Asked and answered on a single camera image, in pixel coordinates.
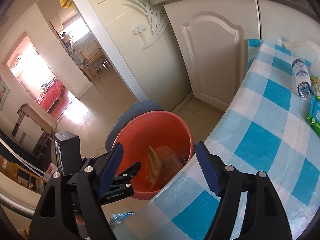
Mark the white blue drink bottle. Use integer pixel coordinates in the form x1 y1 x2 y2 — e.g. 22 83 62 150
292 58 312 99

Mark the orange plastic trash bucket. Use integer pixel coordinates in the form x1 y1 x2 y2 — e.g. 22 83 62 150
114 111 194 200

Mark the white kitchen cabinet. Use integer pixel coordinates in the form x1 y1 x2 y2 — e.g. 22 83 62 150
164 0 319 110

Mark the orange snack wrapper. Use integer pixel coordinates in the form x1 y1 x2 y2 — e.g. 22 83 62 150
146 146 183 189

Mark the wooden side table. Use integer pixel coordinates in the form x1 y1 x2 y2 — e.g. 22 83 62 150
11 103 54 158

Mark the blue round stool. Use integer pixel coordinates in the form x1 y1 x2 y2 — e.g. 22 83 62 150
105 100 163 152

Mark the blue white checkered tablecloth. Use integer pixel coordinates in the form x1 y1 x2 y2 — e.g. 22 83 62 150
114 39 319 239

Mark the red bed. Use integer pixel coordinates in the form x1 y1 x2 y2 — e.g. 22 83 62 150
36 77 63 111

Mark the wooden chair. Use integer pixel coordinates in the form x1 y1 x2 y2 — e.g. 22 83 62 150
80 42 110 81

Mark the green wet wipes pack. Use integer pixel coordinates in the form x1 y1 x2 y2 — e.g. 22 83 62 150
306 76 320 138

